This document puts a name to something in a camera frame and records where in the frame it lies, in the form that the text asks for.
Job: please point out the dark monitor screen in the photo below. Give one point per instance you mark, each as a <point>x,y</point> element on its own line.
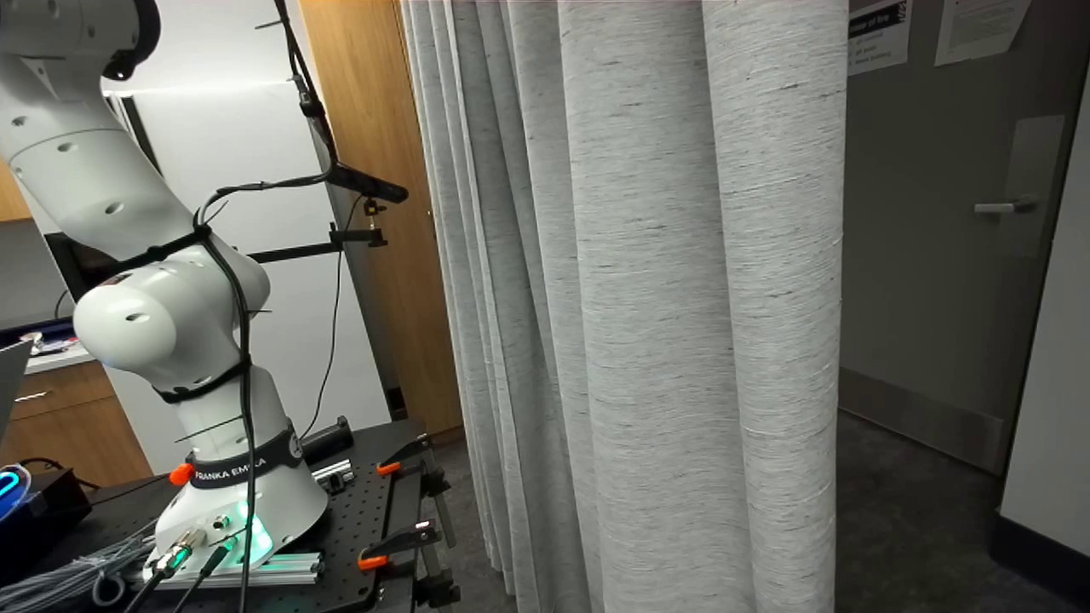
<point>30,277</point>

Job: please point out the light grey woven curtain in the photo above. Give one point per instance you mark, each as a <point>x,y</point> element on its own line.
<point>660,342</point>

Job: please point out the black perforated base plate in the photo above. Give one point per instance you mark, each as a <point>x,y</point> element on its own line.
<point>347,511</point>

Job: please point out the grey metal door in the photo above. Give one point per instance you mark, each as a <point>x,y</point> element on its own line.
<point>930,284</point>

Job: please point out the black box with blue light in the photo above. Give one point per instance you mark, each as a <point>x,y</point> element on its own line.
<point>34,507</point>

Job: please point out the white sign with black header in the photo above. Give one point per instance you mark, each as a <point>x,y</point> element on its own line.
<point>879,37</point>

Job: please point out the brown wooden door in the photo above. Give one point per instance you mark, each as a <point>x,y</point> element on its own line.
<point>377,284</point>

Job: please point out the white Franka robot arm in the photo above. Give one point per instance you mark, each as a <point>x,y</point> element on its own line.
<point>147,319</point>

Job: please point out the white paper notice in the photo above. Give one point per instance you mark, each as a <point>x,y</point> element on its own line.
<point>981,30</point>

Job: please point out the black camera on stand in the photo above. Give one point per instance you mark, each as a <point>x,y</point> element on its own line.
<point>369,186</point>

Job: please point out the black horizontal stand rod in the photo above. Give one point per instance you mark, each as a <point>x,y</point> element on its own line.
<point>318,244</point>

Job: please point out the brown wooden cabinet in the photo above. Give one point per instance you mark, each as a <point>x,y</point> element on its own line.
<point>70,428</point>

